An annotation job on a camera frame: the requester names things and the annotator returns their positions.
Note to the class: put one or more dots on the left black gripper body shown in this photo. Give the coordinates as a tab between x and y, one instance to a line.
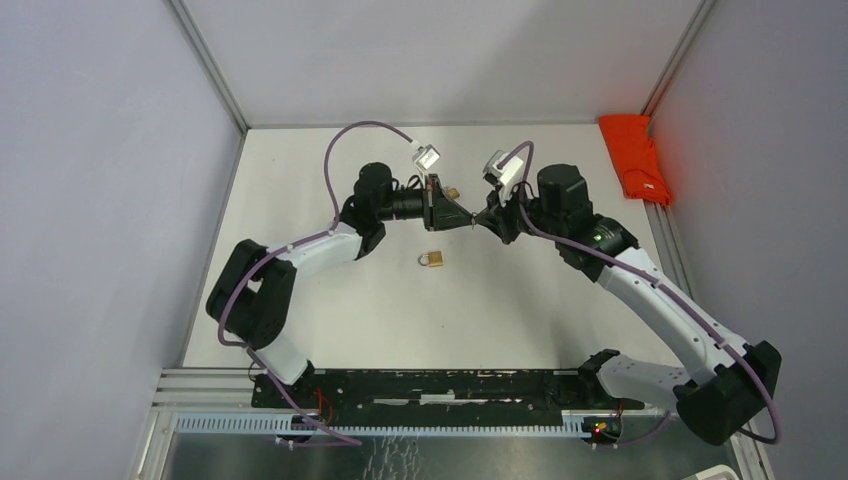
430	202

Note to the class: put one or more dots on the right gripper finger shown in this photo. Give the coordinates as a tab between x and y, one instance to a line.
493	226
489	211

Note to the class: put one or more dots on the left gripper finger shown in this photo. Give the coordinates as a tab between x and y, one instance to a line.
449	220
447	206

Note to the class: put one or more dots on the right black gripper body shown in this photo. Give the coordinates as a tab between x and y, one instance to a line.
510	217

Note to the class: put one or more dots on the brass padlock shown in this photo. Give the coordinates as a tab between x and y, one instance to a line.
431	259
451	193

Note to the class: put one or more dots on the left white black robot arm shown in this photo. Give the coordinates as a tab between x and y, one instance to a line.
251	297

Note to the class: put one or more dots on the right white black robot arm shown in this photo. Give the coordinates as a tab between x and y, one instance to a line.
723	384

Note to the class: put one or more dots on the orange folded cloth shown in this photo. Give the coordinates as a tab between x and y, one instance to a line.
634	157

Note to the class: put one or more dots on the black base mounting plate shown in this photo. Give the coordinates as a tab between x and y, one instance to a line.
441	398

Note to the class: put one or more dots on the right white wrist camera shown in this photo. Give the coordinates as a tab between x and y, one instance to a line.
504	172

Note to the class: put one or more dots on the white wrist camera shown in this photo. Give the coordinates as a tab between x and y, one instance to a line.
504	172
423	159

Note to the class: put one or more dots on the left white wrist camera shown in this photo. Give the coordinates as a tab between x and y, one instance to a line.
423	159

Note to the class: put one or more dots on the aluminium frame rails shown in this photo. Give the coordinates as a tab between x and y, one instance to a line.
671	251

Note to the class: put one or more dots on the white slotted cable duct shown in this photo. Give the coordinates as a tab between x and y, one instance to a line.
290	425

